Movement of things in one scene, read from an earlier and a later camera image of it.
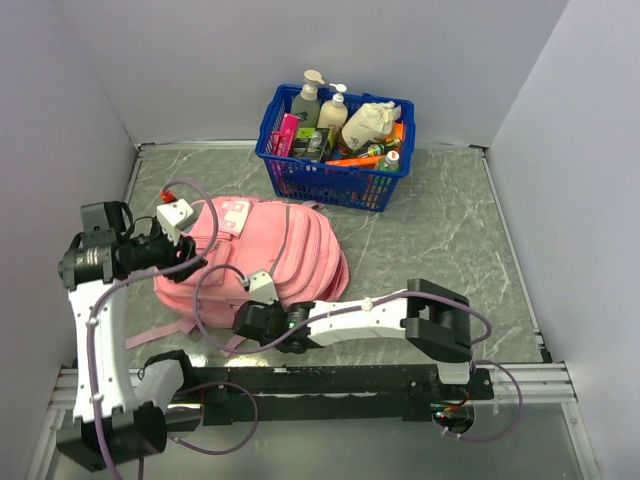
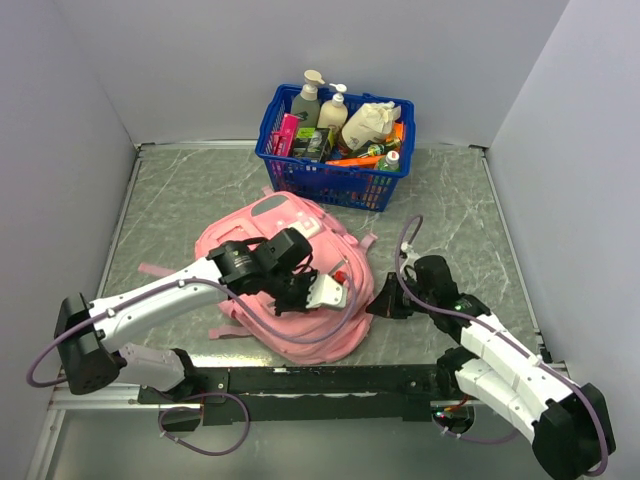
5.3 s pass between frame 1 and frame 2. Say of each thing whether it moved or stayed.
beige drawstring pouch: stayed
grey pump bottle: stayed
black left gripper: moved
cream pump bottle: stayed
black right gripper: moved
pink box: stayed
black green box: stayed
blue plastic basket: stayed
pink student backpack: moved
